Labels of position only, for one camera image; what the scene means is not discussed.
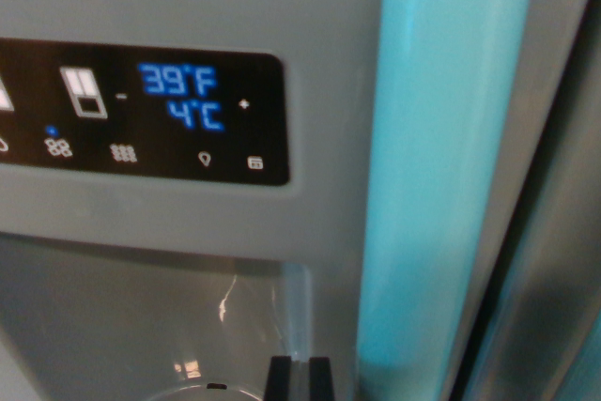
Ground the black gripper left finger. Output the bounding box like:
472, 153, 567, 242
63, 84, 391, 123
264, 356, 295, 401

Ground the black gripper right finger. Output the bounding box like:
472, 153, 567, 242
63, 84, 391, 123
308, 356, 336, 401

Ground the black temperature display panel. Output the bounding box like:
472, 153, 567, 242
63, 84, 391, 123
0, 38, 290, 187

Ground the teal handle of dispenser door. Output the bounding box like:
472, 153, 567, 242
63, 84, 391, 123
355, 0, 539, 383

